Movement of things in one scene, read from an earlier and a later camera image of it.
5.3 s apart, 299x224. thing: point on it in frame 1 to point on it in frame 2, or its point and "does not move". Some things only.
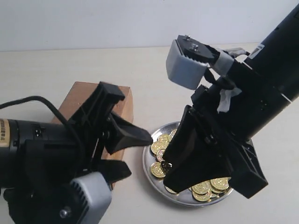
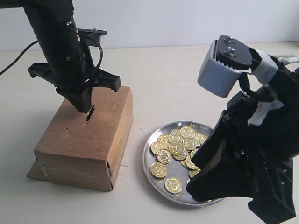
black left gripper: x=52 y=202 to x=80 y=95
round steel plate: x=199 y=193 does not move
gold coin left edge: x=157 y=145 does not move
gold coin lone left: x=156 y=170 does not move
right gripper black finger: x=188 y=139 to x=219 y=144
